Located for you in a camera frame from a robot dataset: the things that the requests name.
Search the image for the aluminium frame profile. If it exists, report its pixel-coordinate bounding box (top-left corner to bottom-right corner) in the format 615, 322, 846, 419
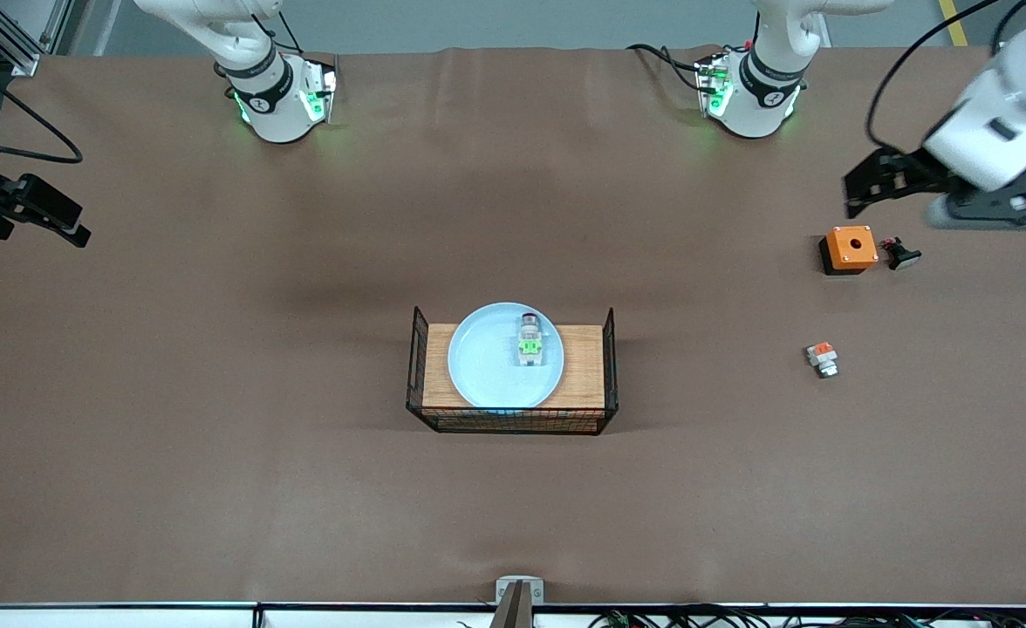
0, 0, 73, 78

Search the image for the red button green contact block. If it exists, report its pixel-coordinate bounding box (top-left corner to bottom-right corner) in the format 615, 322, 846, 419
514, 311, 544, 369

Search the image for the black wire basket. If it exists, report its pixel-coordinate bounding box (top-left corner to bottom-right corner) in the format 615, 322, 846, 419
406, 305, 619, 436

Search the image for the light blue round plate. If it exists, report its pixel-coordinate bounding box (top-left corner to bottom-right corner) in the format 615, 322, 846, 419
448, 302, 565, 410

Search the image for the black base cable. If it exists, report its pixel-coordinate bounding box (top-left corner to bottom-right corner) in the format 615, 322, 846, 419
626, 44, 708, 92

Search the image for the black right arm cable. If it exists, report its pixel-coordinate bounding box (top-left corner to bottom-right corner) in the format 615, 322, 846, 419
0, 51, 85, 166

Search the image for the wooden board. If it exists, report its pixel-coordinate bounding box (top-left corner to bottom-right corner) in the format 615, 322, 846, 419
422, 324, 606, 409

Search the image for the black square push button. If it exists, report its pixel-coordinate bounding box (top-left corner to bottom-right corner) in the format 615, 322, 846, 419
879, 235, 923, 271

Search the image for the orange button enclosure box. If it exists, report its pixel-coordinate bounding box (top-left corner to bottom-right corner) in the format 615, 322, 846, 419
818, 225, 879, 276

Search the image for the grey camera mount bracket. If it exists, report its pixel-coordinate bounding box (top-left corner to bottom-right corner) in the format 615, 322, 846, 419
495, 576, 545, 628

